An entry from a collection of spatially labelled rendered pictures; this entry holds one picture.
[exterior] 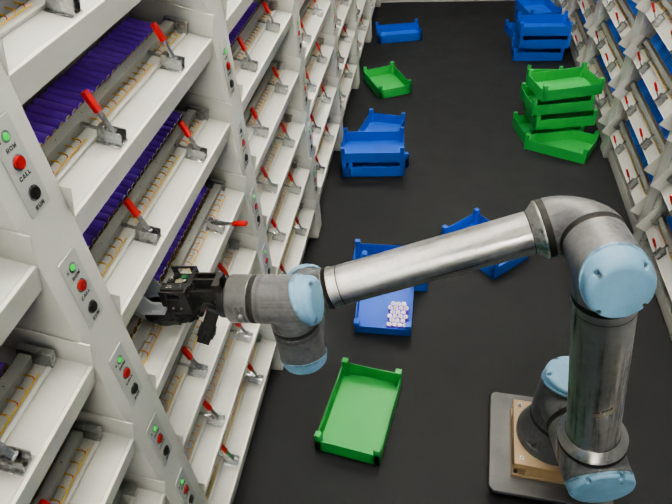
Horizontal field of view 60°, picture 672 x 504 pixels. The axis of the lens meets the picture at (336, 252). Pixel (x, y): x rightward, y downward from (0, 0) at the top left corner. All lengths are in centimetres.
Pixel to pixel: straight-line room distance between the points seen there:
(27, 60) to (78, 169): 20
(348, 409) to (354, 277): 83
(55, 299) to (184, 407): 56
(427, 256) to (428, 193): 161
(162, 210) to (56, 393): 41
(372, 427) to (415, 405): 16
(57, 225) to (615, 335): 91
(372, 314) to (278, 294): 115
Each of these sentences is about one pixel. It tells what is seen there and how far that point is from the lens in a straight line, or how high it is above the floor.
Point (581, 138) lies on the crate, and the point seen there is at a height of 2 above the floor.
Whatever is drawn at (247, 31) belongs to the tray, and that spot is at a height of 100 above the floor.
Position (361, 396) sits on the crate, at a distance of 195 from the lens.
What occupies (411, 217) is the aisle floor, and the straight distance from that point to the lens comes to 259.
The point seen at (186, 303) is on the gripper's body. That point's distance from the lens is 108.
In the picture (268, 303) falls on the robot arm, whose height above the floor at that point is 89.
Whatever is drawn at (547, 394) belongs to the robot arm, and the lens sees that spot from 159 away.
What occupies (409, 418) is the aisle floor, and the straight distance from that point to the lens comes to 191.
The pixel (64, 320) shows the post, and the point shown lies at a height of 105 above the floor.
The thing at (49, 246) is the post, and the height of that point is 116.
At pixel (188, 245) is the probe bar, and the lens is 132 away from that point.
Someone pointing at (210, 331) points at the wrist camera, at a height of 78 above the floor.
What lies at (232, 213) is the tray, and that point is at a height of 76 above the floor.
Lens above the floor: 162
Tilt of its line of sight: 42 degrees down
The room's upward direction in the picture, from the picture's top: 5 degrees counter-clockwise
